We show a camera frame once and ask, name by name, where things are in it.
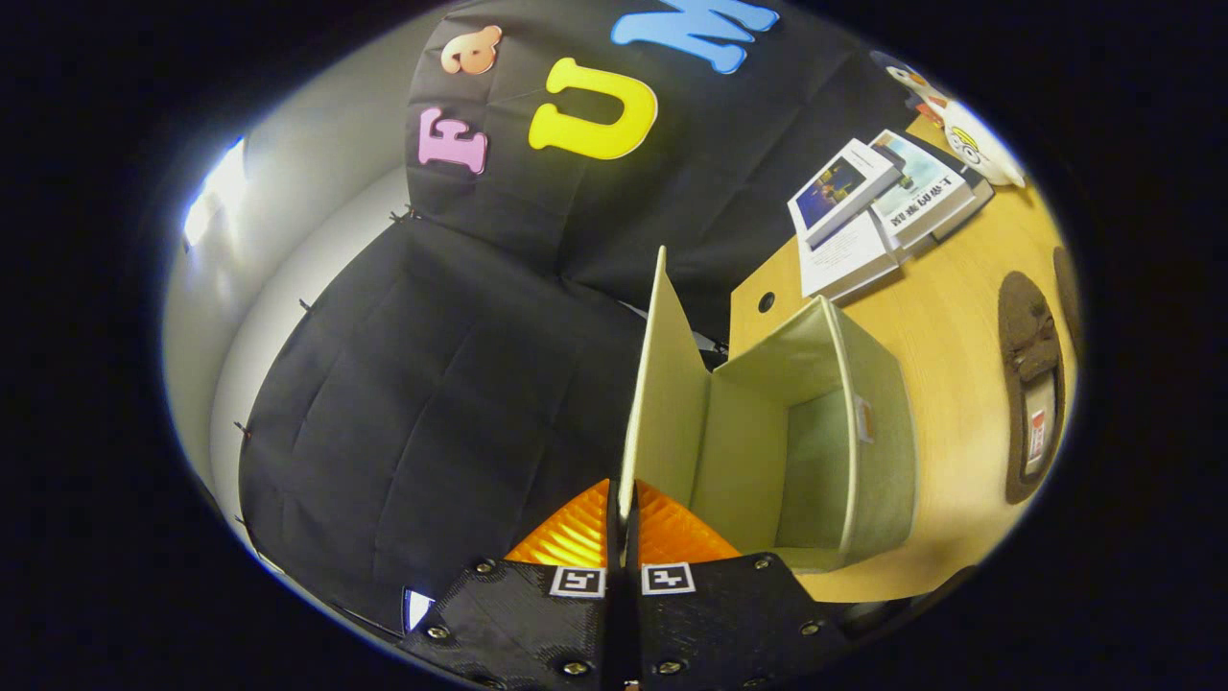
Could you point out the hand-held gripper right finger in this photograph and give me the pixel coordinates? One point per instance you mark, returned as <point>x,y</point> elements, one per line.
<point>729,624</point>

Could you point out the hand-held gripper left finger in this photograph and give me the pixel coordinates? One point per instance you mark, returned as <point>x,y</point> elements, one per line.
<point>518,624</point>

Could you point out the green fabric storage box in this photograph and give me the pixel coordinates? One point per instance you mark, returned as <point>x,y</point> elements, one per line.
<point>748,432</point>

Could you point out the brown fuzzy shoe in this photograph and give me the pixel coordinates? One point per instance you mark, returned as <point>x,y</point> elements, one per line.
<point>1067,288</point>
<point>1027,326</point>

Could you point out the black backdrop cloth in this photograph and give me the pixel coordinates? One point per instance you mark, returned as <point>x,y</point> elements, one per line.
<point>432,384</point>

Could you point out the plain white book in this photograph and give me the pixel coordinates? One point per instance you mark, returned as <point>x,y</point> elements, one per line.
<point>844,259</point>

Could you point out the white book with blue picture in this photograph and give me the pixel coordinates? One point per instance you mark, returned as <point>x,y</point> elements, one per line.
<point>839,192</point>

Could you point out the dark cover book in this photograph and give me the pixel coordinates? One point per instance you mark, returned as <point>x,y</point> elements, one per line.
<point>974,197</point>

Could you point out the white round plush toy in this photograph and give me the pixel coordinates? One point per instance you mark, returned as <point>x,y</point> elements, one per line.
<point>974,144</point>

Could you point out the penguin plush toy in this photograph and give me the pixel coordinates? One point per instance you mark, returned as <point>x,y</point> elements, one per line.
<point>907,77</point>

